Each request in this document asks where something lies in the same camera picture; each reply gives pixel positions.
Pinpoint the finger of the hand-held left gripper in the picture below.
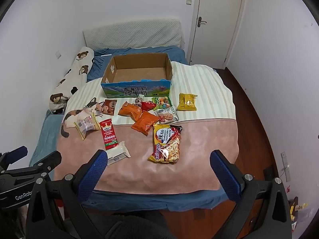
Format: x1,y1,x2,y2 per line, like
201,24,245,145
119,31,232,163
0,146,28,172
0,151,62,180

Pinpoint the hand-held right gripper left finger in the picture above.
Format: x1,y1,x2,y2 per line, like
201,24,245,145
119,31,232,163
26,149,108,239

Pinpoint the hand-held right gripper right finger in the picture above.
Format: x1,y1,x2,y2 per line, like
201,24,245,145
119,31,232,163
210,150,292,239

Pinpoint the plain white snack packet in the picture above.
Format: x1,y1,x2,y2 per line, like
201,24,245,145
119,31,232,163
107,141,131,166

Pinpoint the white cookie packet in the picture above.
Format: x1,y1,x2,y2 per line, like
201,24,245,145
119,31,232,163
155,107,179,124

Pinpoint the cardboard box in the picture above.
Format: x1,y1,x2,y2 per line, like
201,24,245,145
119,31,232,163
100,53,173,98

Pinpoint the long red snack packet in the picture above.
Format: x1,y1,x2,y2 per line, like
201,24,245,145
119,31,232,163
99,119,118,150

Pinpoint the pink striped cat blanket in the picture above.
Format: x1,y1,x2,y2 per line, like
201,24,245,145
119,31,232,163
56,61,240,195

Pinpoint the clear yellow-edged snack packet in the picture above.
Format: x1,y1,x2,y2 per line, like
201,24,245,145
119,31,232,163
74,113,101,140

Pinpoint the person's dark clothing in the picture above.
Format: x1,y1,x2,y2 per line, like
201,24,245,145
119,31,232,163
82,209,172,239

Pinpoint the instant noodle packet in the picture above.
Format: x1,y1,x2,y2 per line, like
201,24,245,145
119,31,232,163
147,123,183,164

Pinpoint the brown snack packet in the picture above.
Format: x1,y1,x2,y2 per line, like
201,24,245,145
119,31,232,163
102,99,117,116

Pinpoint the orange snack packet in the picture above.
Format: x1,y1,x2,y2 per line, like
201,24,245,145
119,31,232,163
131,110,160,136
118,101,142,120

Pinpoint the pile of small packets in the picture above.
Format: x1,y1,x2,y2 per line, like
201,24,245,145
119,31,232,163
289,197,309,232

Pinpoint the yellow snack packet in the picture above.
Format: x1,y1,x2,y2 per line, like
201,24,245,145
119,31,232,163
176,93,198,112

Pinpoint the small red snack packet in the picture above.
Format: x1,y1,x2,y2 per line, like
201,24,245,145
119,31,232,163
141,101,156,112

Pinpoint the long bear-print pillow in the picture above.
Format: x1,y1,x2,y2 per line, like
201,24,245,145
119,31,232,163
48,47,95,115

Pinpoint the green candy packet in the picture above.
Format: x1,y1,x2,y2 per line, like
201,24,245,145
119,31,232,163
151,96,173,111

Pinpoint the blue bed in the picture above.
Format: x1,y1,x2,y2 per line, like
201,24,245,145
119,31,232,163
29,46,231,211

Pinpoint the grey quilted pillow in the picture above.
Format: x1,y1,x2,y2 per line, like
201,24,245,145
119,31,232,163
83,19,182,50

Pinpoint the white door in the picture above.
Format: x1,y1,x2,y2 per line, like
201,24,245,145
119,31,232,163
187,0,248,70

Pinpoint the wall socket strip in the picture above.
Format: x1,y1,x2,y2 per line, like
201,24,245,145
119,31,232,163
281,151,291,182

